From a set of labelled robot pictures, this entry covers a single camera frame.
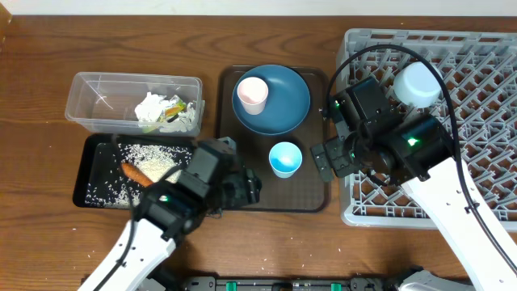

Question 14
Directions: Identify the light blue cup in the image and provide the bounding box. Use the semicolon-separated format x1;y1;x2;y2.
268;141;303;179

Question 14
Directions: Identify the pile of white rice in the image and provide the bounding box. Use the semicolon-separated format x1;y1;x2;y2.
85;143;192;209

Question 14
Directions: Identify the white paper napkin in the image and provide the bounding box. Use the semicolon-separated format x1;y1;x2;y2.
177;102;197;132

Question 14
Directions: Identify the light blue bowl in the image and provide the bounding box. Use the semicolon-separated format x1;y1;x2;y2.
393;62;441;108

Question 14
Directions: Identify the yellow green snack wrapper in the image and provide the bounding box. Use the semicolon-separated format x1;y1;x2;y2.
158;95;187;123

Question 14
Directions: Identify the orange carrot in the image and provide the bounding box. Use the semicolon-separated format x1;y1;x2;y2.
121;162;153;188

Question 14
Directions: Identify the pink cup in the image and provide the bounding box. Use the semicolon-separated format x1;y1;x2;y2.
237;77;269;115

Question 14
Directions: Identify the white tissue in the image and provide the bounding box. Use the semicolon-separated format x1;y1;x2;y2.
134;91;168;122

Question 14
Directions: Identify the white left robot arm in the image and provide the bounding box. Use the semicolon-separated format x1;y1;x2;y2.
79;168;262;290

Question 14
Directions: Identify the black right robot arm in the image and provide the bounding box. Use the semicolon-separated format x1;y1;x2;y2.
310;115;516;290

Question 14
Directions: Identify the grey dishwasher rack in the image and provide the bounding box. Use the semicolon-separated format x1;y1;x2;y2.
336;28;516;232

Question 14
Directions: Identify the brown serving tray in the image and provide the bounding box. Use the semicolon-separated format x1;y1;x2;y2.
216;65;330;213

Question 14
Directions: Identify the dark blue plate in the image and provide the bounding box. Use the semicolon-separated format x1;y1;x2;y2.
232;65;311;136

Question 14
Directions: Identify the black plastic tray bin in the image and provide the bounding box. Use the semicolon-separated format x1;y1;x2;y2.
73;133;194;209

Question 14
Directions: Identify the clear plastic bin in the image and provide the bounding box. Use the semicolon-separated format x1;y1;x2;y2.
65;72;204;137

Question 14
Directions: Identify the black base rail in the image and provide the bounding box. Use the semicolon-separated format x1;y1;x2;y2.
137;266;477;291

